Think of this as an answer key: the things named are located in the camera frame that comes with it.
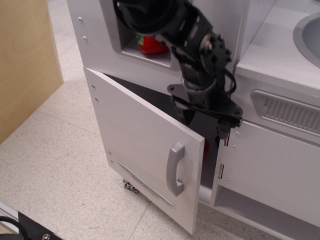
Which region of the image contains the plywood board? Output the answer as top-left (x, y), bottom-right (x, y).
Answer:
top-left (0, 0), bottom-right (63, 142)

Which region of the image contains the white fridge door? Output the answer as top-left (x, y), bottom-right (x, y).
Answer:
top-left (84, 68), bottom-right (205, 234)

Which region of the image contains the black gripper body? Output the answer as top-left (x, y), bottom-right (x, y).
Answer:
top-left (167, 84), bottom-right (243, 128)

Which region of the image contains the red toy strawberry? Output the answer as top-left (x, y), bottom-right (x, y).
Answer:
top-left (138, 36), bottom-right (169, 55)

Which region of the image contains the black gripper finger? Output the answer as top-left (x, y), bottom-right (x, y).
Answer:
top-left (217, 118), bottom-right (231, 141)
top-left (170, 96), bottom-right (196, 125)

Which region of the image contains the upper brass hinge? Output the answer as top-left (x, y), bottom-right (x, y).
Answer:
top-left (223, 131), bottom-right (230, 147)

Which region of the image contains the aluminium frame rail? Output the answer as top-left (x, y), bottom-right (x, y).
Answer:
top-left (0, 201), bottom-right (19, 234)

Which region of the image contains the grey ice dispenser frame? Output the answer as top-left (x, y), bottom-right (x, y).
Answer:
top-left (99, 0), bottom-right (180, 72)

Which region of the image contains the grey vent panel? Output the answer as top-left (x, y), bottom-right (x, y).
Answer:
top-left (250, 89), bottom-right (320, 137)

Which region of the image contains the silver door handle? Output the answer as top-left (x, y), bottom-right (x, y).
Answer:
top-left (166, 142), bottom-right (185, 197)

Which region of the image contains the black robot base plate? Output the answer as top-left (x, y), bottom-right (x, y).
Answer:
top-left (18, 212), bottom-right (62, 240)

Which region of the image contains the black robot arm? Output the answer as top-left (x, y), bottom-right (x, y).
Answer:
top-left (113, 0), bottom-right (243, 140)

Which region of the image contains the white toy kitchen counter unit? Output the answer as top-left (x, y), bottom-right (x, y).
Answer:
top-left (211, 0), bottom-right (320, 240)

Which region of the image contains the lower brass hinge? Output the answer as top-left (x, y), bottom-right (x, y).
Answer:
top-left (217, 163), bottom-right (224, 179)

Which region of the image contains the black cable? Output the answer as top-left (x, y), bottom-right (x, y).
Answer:
top-left (0, 215), bottom-right (31, 240)

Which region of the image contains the brass hinge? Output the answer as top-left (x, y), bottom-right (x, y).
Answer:
top-left (217, 163), bottom-right (224, 179)
top-left (223, 131), bottom-right (230, 147)

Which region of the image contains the silver emblem trim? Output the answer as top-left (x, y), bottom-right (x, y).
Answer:
top-left (118, 161), bottom-right (175, 207)

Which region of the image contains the aluminium extrusion profile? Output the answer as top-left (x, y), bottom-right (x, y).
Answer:
top-left (122, 178), bottom-right (139, 194)

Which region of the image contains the grey toy sink basin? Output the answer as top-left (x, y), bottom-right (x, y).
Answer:
top-left (293, 12), bottom-right (320, 68)

